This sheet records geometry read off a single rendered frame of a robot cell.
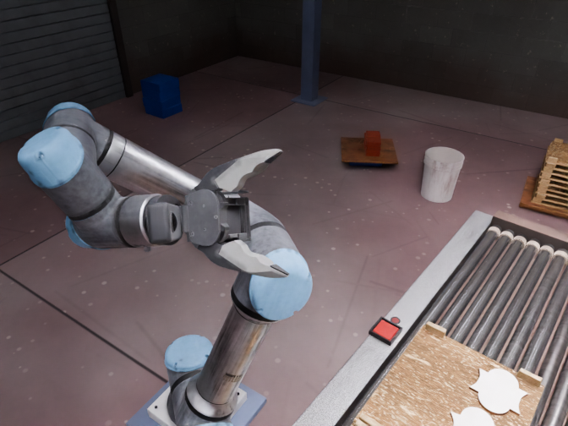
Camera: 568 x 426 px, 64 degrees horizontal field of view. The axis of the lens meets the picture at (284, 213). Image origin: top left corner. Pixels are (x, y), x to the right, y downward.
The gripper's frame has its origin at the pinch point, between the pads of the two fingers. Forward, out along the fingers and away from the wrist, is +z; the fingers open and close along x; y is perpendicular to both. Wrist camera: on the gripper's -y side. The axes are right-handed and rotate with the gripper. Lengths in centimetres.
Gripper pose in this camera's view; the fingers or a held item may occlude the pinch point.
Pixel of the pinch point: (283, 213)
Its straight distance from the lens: 54.3
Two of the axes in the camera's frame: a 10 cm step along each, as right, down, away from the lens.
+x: 0.6, 10.0, -0.1
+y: 4.2, -0.2, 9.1
